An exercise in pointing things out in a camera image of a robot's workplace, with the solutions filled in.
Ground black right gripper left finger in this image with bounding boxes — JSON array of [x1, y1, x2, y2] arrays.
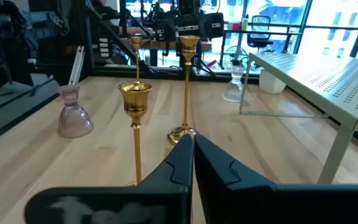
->
[[23, 133, 195, 224]]

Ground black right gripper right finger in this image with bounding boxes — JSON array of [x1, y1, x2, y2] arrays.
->
[[194, 134, 358, 224]]

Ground gold metal candlestick holder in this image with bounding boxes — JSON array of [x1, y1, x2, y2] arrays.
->
[[128, 36, 144, 81], [117, 81, 154, 187], [167, 35, 201, 146]]

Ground clear ribbed glass candle holder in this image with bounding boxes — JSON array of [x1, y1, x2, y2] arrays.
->
[[221, 58, 245, 103]]

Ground pink ribbed glass candle holder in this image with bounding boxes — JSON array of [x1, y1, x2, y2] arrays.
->
[[57, 84, 94, 139]]

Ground white block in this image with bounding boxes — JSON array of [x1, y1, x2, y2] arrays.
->
[[259, 68, 287, 95]]

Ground wooden desk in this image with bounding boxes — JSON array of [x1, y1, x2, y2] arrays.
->
[[121, 39, 213, 52]]

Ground pale green perforated metal shelf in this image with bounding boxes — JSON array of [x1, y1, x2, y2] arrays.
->
[[239, 52, 358, 185]]

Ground black mesh office chair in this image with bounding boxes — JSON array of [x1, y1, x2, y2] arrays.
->
[[246, 14, 275, 50]]

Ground black desk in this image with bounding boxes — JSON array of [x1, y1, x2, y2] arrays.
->
[[219, 29, 295, 71]]

